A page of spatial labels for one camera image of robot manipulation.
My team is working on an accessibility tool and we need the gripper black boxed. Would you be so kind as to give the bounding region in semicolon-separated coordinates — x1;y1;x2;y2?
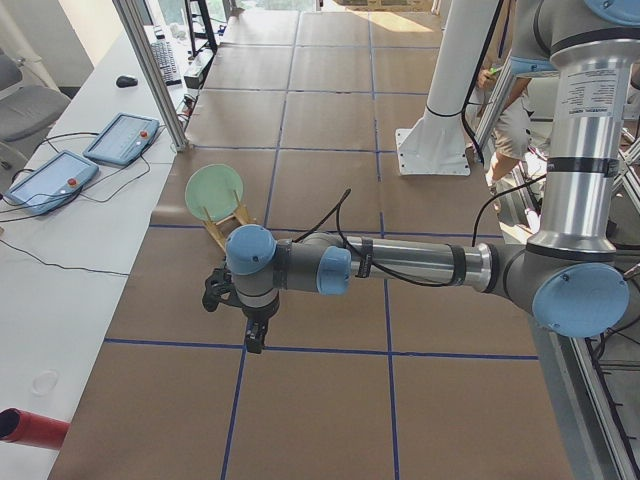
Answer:
242;298;278;353

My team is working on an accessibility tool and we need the light green plate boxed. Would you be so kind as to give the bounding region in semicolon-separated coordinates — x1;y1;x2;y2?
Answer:
185;164;244;221

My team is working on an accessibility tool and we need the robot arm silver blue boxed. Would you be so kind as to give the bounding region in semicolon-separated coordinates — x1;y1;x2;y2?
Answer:
203;1;639;353

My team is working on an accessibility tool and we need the wooden dish rack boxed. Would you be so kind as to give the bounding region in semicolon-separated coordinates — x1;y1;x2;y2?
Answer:
202;191;256;252

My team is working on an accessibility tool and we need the far blue teach pendant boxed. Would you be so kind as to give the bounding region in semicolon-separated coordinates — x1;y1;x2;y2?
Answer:
83;113;160;166

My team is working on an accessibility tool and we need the blue teach pendant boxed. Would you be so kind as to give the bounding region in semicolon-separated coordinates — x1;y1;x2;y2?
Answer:
83;113;160;166
4;150;99;214

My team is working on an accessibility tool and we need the near blue teach pendant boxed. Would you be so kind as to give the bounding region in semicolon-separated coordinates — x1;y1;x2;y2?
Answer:
4;150;99;214

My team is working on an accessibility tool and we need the red cylinder tube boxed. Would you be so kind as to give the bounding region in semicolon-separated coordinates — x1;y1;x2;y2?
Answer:
1;408;70;450

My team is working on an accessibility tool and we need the black computer mouse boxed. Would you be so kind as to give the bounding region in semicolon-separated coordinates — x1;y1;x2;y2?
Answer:
115;75;138;88

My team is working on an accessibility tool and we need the black keyboard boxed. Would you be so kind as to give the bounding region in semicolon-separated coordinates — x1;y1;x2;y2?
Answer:
150;40;182;86

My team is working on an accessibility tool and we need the grey office chair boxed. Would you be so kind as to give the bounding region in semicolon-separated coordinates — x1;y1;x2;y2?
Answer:
1;51;71;170

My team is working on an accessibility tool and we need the person in beige shorts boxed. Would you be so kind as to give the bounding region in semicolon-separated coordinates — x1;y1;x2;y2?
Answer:
475;64;536;196

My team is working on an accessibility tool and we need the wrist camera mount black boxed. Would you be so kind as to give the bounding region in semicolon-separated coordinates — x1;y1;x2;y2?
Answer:
202;267;242;312

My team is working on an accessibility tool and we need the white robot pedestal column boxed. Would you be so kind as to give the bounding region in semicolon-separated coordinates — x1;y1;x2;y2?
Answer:
396;0;502;176

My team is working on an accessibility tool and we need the aluminium frame post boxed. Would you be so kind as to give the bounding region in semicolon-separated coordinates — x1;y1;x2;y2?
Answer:
112;0;189;152

